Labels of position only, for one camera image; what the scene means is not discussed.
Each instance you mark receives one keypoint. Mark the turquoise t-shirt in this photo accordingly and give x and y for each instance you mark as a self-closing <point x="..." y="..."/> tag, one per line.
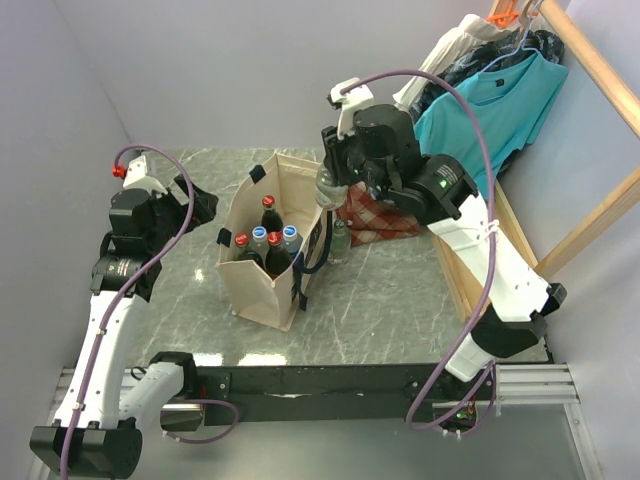
<point x="510" y="106"/>

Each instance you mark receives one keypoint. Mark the red plaid folded cloth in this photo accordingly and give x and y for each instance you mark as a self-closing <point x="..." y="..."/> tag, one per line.
<point x="372" y="221"/>

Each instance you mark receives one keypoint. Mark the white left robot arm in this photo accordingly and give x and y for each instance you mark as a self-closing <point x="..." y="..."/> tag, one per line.
<point x="97" y="431"/>

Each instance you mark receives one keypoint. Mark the white garment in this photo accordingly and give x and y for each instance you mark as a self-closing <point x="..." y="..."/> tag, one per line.
<point x="471" y="32"/>

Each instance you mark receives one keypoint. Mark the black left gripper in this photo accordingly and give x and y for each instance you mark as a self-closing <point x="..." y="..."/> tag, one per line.
<point x="204" y="208"/>

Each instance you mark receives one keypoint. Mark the wooden clothes rack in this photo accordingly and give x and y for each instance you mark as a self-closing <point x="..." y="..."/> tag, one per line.
<point x="584" y="151"/>

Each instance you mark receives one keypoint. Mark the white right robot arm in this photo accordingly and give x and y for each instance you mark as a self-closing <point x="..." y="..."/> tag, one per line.
<point x="445" y="199"/>

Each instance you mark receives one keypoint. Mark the cola bottle red cap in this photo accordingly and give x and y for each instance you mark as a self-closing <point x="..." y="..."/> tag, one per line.
<point x="271" y="220"/>
<point x="245" y="251"/>
<point x="278" y="259"/>

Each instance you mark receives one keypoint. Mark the cola bottle red cap front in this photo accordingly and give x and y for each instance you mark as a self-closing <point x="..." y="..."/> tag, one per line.
<point x="278" y="259"/>

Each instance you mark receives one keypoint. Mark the pocari bottle blue cap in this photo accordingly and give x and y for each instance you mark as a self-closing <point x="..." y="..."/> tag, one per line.
<point x="260" y="241"/>
<point x="292" y="240"/>

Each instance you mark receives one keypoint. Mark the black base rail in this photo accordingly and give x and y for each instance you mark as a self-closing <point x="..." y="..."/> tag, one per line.
<point x="338" y="392"/>

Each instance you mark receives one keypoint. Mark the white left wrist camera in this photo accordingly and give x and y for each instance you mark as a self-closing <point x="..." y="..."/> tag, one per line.
<point x="139" y="174"/>

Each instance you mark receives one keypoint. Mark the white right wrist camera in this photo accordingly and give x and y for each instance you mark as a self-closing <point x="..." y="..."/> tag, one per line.
<point x="349" y="100"/>

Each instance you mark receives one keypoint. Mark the orange hanger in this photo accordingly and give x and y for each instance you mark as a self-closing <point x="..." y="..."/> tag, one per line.
<point x="503" y="13"/>

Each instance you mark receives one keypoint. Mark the dark floral shirt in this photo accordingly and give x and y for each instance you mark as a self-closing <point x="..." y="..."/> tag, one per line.
<point x="466" y="65"/>

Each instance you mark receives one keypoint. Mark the light blue hanger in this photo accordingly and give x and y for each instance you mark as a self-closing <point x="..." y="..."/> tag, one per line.
<point x="517" y="45"/>

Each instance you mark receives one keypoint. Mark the Pocari bottle blue cap right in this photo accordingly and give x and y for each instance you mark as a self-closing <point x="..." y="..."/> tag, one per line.
<point x="292" y="240"/>

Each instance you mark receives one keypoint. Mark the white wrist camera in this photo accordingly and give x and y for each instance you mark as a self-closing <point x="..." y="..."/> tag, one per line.
<point x="139" y="174"/>
<point x="349" y="100"/>

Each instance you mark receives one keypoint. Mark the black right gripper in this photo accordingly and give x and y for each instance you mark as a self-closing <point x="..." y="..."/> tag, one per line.
<point x="334" y="150"/>

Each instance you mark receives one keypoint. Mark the beige canvas tote bag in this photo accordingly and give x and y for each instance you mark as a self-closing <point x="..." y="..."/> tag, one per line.
<point x="253" y="294"/>

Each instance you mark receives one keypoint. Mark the Pocari bottle blue cap left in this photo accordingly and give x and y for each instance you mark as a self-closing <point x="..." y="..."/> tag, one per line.
<point x="260" y="241"/>

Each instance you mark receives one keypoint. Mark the clear green-capped glass bottle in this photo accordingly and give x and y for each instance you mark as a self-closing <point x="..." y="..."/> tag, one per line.
<point x="340" y="242"/>

